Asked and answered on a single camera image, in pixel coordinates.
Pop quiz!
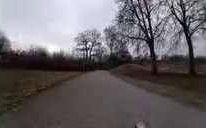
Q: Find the thin pole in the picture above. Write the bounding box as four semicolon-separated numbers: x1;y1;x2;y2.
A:
82;49;86;72

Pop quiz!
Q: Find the grey asphalt path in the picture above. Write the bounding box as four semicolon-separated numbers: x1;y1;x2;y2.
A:
0;69;206;128

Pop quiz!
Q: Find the large bare tree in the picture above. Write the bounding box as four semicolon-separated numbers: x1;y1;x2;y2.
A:
115;0;174;75
164;0;206;76

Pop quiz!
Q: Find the robot's own part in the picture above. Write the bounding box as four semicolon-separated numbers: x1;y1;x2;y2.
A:
134;119;147;128

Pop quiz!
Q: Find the dark wood of bare trees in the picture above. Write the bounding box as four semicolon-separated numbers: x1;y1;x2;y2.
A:
0;29;102;72

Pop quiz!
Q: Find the distant row of trees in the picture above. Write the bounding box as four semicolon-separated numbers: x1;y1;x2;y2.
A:
157;53;206;65

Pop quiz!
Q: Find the grass field with mound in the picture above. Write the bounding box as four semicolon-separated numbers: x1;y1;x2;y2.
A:
109;63;206;114

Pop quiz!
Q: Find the brownish grass verge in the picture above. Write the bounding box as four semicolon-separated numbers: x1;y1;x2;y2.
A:
0;68;84;119

